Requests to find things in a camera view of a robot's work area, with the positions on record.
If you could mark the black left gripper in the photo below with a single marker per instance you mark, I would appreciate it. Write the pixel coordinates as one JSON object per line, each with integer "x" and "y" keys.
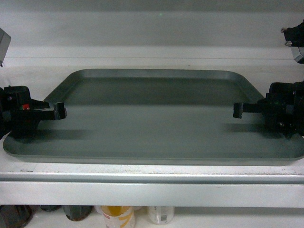
{"x": 18, "y": 112}

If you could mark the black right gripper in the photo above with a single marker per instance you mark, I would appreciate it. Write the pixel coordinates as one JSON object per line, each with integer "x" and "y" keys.
{"x": 282, "y": 108}

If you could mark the grey silver serving tray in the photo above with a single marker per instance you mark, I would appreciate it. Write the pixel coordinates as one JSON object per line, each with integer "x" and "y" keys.
{"x": 170, "y": 117}

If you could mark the dark tea bottle middle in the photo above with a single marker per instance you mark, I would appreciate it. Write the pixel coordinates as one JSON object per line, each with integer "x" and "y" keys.
{"x": 49, "y": 208}

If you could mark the dark tea bottle labelled right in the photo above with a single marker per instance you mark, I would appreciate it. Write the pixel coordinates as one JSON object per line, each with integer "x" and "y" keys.
{"x": 77, "y": 212}

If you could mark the dark tea bottle front left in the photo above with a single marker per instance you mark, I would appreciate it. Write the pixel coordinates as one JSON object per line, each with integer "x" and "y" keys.
{"x": 15, "y": 216}

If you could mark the orange juice bottle front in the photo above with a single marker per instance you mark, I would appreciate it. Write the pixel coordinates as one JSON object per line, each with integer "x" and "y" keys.
{"x": 118, "y": 216}

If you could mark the yellow juice bottle right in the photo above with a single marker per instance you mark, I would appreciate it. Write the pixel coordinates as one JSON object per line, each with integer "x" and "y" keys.
{"x": 160, "y": 215}

